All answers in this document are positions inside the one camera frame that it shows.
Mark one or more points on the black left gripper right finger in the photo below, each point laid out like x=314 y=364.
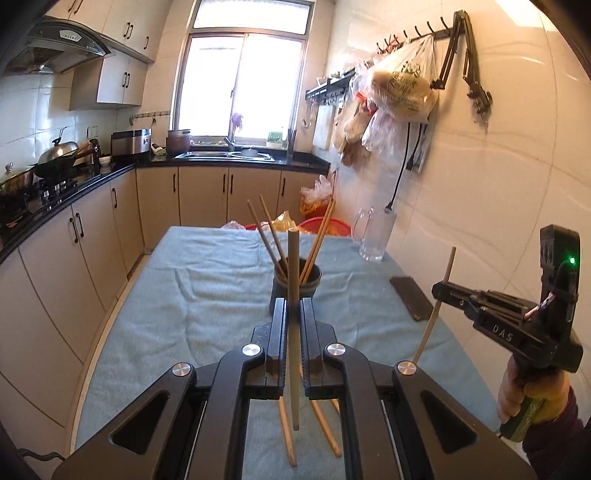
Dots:
x=311 y=351

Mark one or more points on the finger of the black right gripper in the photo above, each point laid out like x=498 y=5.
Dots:
x=464 y=298

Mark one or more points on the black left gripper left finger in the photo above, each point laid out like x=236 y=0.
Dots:
x=277 y=346

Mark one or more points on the beige kitchen cabinets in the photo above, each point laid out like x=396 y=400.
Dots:
x=233 y=72

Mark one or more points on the right hand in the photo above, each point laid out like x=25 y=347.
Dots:
x=551 y=388

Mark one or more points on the black smartphone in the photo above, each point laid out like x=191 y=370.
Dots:
x=415 y=300

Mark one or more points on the grey-green table cloth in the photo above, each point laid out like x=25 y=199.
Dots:
x=201 y=294

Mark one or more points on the wooden chopstick in cup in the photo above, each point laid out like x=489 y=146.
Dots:
x=265 y=241
x=318 y=239
x=315 y=244
x=283 y=260

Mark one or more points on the clear glass pitcher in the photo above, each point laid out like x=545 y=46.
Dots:
x=372 y=229

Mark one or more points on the brown clay pot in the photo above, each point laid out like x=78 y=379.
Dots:
x=178 y=142

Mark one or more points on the plastic bag on hook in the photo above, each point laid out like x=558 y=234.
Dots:
x=400 y=84

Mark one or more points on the steel rice cooker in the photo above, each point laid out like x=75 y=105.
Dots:
x=130 y=143

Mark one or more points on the black wok with lid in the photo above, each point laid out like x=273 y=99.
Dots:
x=60 y=157

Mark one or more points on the steel pot with lid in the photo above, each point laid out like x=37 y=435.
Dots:
x=15 y=180

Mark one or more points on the black range hood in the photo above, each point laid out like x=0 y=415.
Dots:
x=53 y=46

